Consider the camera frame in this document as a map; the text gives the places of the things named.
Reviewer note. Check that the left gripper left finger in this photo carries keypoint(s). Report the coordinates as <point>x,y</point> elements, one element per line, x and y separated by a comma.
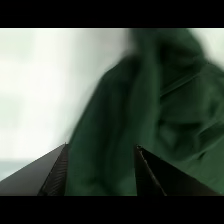
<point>36,176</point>

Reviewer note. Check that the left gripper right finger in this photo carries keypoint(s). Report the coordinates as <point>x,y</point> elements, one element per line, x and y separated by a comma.
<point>160,176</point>

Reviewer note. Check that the dark green garment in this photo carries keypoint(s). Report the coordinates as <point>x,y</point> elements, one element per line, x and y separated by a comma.
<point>140,116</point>

